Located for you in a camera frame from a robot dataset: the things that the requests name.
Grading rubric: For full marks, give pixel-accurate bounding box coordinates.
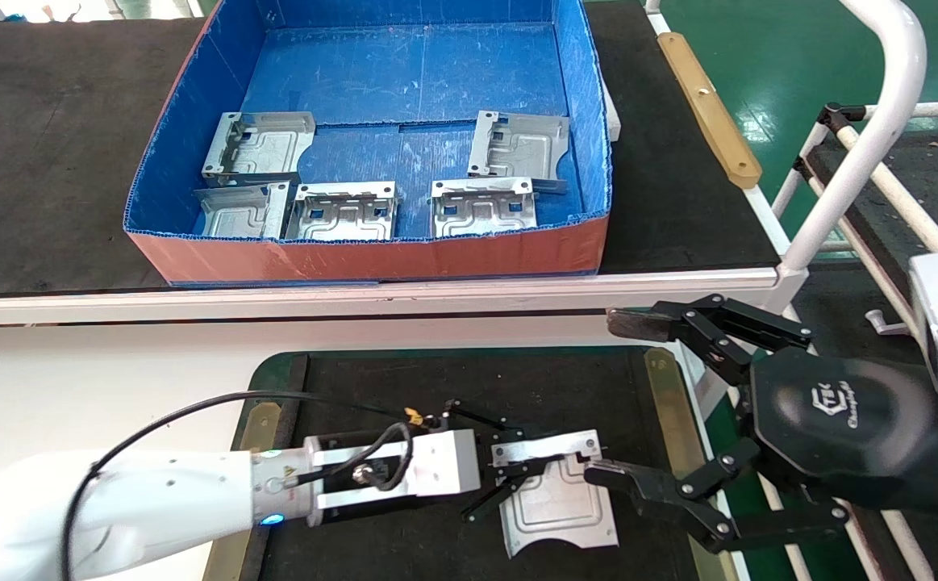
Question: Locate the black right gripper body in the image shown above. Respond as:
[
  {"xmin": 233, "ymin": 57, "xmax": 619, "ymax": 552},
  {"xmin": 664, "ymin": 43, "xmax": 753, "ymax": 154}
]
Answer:
[{"xmin": 747, "ymin": 347, "xmax": 938, "ymax": 525}]

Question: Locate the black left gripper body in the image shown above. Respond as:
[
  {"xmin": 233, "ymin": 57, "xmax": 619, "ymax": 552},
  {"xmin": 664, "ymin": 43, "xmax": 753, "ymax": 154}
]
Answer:
[{"xmin": 327, "ymin": 440, "xmax": 510, "ymax": 511}]

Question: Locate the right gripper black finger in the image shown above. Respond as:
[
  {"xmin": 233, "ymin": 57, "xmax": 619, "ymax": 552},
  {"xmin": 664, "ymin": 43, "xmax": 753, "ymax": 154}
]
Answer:
[
  {"xmin": 607, "ymin": 295, "xmax": 812, "ymax": 387},
  {"xmin": 582, "ymin": 440, "xmax": 850, "ymax": 554}
]

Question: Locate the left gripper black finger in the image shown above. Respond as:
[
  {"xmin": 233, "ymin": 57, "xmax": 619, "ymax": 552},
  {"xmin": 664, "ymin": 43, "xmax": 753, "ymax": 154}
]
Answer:
[
  {"xmin": 443, "ymin": 399, "xmax": 529, "ymax": 443},
  {"xmin": 461, "ymin": 454, "xmax": 590, "ymax": 523}
]

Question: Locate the metal bracket with side walls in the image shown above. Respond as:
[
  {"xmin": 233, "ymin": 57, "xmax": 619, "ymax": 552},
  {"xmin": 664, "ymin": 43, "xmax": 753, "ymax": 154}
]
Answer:
[
  {"xmin": 284, "ymin": 182, "xmax": 402, "ymax": 242},
  {"xmin": 467, "ymin": 111, "xmax": 571, "ymax": 194},
  {"xmin": 194, "ymin": 182, "xmax": 292, "ymax": 240},
  {"xmin": 201, "ymin": 111, "xmax": 317, "ymax": 188},
  {"xmin": 490, "ymin": 429, "xmax": 620, "ymax": 559},
  {"xmin": 430, "ymin": 178, "xmax": 538, "ymax": 239}
]

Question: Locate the blue corrugated plastic box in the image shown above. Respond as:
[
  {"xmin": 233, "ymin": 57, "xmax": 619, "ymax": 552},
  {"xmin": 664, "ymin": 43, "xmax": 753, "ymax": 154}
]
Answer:
[{"xmin": 123, "ymin": 0, "xmax": 613, "ymax": 287}]

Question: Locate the small black table mat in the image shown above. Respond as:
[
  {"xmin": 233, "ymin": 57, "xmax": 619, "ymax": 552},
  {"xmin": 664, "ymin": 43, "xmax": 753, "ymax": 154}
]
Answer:
[{"xmin": 231, "ymin": 347, "xmax": 703, "ymax": 581}]

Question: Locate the brass edge strip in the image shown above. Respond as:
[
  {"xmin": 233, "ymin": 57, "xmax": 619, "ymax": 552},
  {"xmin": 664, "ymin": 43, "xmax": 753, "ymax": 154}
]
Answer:
[
  {"xmin": 644, "ymin": 347, "xmax": 740, "ymax": 581},
  {"xmin": 202, "ymin": 399, "xmax": 284, "ymax": 581}
]

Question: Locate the small metal hook bolt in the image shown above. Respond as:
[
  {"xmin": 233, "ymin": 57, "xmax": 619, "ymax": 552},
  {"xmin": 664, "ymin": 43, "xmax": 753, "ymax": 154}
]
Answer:
[{"xmin": 864, "ymin": 309, "xmax": 909, "ymax": 336}]

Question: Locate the small white block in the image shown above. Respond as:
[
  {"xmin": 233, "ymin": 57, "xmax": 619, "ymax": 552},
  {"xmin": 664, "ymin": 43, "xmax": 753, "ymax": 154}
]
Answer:
[{"xmin": 602, "ymin": 77, "xmax": 623, "ymax": 143}]

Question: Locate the white-framed cart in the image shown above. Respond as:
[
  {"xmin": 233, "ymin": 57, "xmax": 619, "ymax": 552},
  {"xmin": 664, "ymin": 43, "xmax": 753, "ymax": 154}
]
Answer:
[{"xmin": 779, "ymin": 0, "xmax": 928, "ymax": 274}]

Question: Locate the large black table mat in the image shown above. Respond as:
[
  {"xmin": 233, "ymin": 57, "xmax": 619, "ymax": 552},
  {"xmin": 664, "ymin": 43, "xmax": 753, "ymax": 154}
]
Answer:
[{"xmin": 0, "ymin": 0, "xmax": 782, "ymax": 298}]

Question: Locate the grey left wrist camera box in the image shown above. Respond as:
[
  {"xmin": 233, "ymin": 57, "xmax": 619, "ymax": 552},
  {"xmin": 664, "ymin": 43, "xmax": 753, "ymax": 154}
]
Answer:
[{"xmin": 305, "ymin": 428, "xmax": 482, "ymax": 525}]

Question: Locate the short looped black cable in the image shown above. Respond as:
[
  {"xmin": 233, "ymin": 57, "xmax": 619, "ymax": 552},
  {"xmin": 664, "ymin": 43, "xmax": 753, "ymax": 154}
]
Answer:
[{"xmin": 283, "ymin": 422, "xmax": 415, "ymax": 493}]

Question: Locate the white metal table frame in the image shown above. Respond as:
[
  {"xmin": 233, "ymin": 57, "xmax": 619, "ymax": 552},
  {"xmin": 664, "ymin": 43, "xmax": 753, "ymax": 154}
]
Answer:
[{"xmin": 0, "ymin": 0, "xmax": 808, "ymax": 349}]

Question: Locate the white side rack frame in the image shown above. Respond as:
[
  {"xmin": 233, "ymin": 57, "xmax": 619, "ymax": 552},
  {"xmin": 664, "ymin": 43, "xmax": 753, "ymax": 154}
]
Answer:
[{"xmin": 771, "ymin": 100, "xmax": 938, "ymax": 336}]

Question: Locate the long black arm cable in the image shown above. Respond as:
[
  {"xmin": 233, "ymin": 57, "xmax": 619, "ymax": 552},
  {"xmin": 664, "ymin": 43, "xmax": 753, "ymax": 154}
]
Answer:
[{"xmin": 61, "ymin": 391, "xmax": 429, "ymax": 581}]

